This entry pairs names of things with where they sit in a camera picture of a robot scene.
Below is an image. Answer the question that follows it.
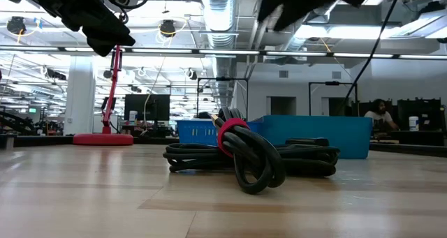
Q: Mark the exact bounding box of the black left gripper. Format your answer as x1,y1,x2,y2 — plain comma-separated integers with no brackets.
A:
33,0,136,57

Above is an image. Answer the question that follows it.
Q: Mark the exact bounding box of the black USB charger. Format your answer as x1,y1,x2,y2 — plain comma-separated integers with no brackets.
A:
285,137,330,147

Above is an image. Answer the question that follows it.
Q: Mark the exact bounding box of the black cable with red strap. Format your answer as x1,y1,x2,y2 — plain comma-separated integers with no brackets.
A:
163,107,341,195

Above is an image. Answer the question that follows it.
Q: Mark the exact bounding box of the small blue plastic bin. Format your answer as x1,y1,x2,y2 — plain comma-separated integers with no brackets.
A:
176,119,261,147

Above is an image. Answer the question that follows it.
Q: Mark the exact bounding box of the large teal plastic bin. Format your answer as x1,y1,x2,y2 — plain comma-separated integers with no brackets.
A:
256,114,374,160

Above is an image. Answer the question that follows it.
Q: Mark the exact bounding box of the white square column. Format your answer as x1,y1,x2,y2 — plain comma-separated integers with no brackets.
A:
64,56,96,136

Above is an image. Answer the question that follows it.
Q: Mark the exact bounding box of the black background monitor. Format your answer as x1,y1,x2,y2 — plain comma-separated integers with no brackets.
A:
124,94,171,122

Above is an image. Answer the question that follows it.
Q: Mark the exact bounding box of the long ceiling light strip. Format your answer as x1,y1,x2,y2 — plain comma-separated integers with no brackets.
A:
0,45,447,60

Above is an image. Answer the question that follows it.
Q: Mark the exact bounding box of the person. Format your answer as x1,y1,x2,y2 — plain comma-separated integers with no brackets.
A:
364,98,401,131

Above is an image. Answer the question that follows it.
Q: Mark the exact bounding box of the black equipment cabinet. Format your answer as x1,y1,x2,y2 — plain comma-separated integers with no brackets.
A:
397,97,446,133

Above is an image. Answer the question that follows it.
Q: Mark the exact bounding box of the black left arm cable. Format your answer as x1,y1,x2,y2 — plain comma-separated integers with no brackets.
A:
104,0,154,24

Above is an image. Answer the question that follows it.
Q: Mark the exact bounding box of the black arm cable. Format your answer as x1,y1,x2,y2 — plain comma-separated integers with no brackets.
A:
104,0,154,24
337,0,404,117

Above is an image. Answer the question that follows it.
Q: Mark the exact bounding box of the black ceiling camera yellow cable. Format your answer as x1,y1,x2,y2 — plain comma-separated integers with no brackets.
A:
6,16,43,36
159,19,189,38

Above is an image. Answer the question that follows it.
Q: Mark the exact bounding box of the black background frame stand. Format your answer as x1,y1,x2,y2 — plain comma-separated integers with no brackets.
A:
196,77,249,122
308,80,358,117

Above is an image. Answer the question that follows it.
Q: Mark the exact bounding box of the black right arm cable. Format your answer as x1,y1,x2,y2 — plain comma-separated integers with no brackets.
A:
337,0,404,117

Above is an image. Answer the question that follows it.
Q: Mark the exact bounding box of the red camera stand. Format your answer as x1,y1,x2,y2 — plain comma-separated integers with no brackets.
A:
72,0,140,147

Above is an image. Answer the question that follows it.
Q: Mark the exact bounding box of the black background robot frame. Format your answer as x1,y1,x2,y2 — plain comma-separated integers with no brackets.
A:
0,107,36,136

